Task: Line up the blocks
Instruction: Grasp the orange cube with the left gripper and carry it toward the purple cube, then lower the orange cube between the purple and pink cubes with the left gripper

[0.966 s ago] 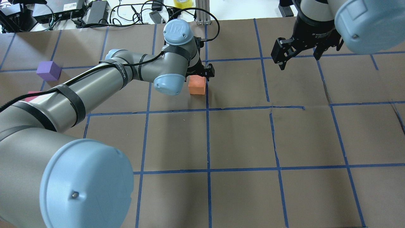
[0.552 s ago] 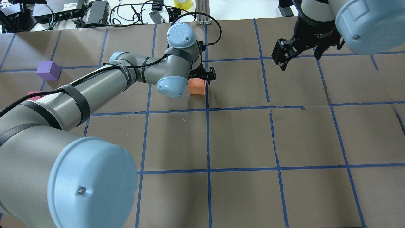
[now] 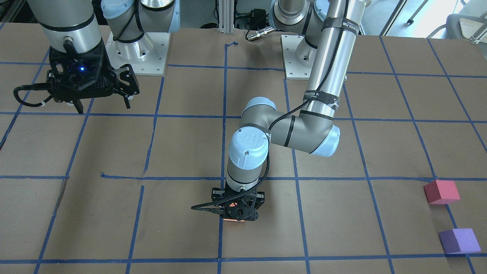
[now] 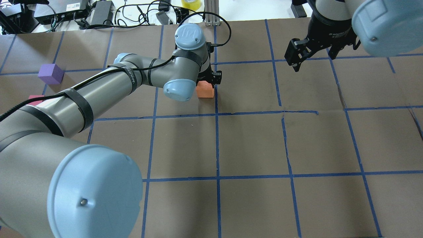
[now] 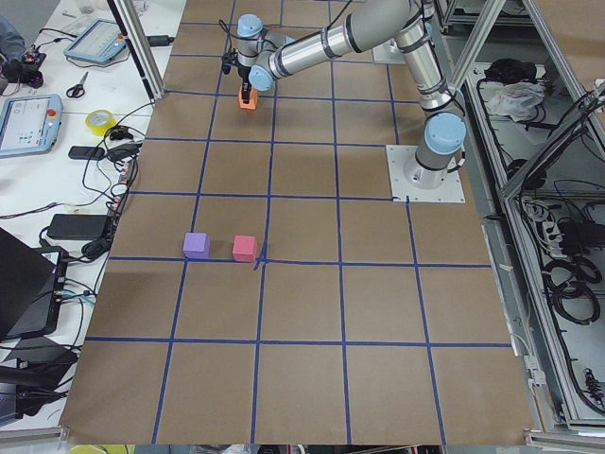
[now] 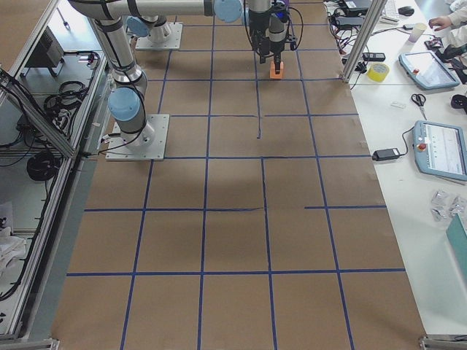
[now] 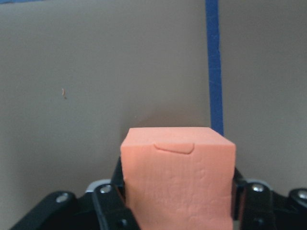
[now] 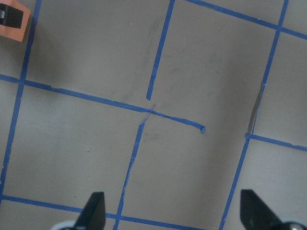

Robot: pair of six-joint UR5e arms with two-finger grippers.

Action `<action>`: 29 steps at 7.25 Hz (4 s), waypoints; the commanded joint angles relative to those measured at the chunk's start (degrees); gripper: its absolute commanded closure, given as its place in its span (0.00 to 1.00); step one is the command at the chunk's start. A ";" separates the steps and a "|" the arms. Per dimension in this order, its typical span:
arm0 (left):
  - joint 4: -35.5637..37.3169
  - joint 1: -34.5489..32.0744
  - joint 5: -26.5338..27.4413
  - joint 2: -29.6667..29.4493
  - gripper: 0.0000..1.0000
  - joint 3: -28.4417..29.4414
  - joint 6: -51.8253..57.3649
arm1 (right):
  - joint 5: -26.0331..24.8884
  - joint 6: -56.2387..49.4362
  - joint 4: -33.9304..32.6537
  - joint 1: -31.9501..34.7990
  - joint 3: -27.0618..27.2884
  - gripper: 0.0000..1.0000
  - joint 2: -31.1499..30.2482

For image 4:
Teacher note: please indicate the yellow tape roll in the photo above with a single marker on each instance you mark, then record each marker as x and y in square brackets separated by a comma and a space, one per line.
[192, 5]

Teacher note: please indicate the purple foam block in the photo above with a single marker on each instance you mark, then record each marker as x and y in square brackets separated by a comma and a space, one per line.
[51, 74]

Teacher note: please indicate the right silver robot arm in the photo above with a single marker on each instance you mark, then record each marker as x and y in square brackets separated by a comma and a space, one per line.
[383, 28]

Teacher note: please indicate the black power adapter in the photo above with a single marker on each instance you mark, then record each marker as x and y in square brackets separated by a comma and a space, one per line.
[103, 12]

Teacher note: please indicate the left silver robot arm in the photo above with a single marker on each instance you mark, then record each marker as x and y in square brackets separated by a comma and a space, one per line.
[53, 186]

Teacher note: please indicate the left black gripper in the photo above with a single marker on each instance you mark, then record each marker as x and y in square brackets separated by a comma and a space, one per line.
[216, 78]

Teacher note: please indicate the orange foam block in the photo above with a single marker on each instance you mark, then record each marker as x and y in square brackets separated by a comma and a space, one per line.
[204, 90]

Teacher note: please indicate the aluminium frame post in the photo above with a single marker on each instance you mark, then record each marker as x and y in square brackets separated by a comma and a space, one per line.
[212, 6]

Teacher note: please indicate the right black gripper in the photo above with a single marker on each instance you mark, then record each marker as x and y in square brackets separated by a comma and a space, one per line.
[330, 32]

